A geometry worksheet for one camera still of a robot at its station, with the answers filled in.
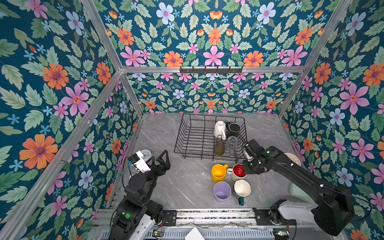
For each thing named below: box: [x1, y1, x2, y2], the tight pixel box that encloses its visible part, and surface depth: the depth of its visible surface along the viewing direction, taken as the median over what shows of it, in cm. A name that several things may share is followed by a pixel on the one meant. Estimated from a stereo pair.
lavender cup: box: [213, 181, 232, 203], surface depth 75 cm
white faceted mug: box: [213, 120, 226, 141], surface depth 98 cm
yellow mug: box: [211, 163, 229, 183], surface depth 84 cm
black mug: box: [226, 122, 241, 138], surface depth 98 cm
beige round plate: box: [283, 152, 302, 167], surface depth 95 cm
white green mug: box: [233, 179, 251, 206], surface depth 77 cm
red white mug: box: [226, 163, 247, 181], surface depth 84 cm
